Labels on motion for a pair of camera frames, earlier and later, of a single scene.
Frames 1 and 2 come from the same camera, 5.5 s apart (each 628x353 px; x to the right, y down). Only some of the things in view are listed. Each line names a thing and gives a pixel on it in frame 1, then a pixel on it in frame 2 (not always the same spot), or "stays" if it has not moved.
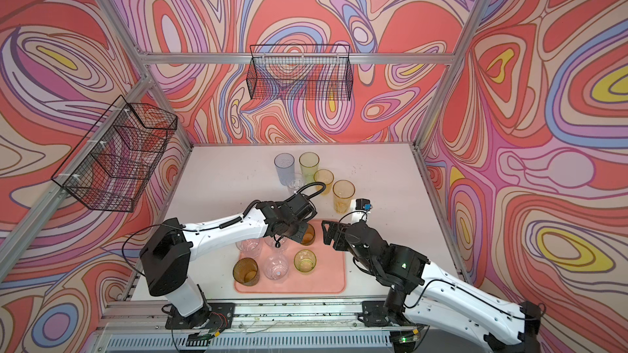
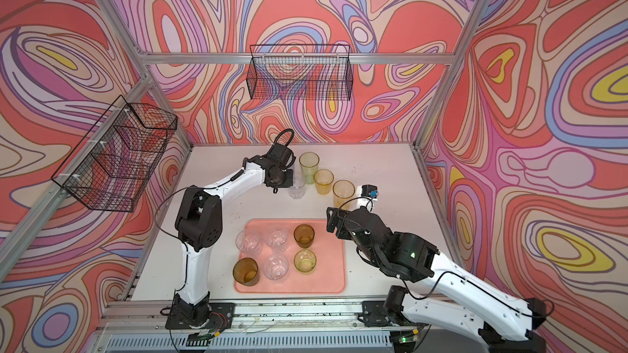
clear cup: [296, 184] stays
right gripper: [329, 236] → [333, 222]
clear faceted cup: [275, 266] stays
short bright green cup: [305, 261] stays
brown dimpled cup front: [246, 272] stays
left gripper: [299, 237] → [289, 181]
